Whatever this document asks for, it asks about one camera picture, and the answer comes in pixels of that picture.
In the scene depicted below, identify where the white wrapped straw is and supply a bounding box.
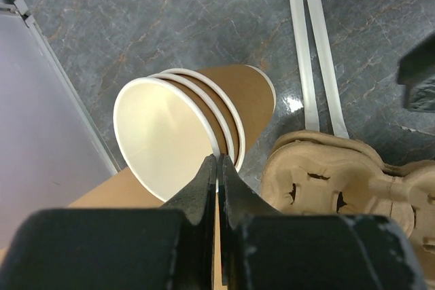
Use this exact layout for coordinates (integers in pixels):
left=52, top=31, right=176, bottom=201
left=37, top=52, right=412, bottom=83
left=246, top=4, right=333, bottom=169
left=307, top=0, right=349, bottom=139
left=290, top=0, right=320, bottom=131

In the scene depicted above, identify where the pulp cardboard cup carrier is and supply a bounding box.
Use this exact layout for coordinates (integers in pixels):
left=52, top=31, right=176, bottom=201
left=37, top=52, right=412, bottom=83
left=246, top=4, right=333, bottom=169
left=261, top=130, right=434, bottom=264

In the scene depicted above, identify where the left white wrapped straw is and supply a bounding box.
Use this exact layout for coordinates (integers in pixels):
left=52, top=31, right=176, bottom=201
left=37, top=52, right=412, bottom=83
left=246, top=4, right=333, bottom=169
left=290, top=0, right=320, bottom=131

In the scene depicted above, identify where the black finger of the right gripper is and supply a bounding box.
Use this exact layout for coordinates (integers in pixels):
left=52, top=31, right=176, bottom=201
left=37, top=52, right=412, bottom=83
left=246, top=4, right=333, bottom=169
left=397, top=33, right=434, bottom=113

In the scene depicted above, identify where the aluminium frame post left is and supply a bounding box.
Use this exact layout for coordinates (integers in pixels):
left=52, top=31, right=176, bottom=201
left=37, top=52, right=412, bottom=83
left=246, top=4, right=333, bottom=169
left=0, top=0, right=120, bottom=176

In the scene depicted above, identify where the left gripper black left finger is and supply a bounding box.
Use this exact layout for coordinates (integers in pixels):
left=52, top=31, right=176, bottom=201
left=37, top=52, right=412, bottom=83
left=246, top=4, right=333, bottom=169
left=0, top=153, right=218, bottom=290

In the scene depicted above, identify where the right white wrapped straw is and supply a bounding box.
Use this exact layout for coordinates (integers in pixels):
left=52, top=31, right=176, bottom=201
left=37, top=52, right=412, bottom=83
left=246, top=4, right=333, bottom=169
left=307, top=0, right=349, bottom=139

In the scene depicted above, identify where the brown paper bag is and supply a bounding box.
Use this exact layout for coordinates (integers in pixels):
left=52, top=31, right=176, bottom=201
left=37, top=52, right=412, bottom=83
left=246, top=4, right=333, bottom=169
left=0, top=164, right=222, bottom=290

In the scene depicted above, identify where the brown paper coffee cup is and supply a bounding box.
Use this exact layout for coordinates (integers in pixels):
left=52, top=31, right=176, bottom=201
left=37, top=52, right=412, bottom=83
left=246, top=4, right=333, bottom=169
left=113, top=77, right=220, bottom=202

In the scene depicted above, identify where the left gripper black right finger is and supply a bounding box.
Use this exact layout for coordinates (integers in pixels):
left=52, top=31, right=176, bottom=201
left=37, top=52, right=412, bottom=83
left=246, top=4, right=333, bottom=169
left=219, top=155, right=428, bottom=289

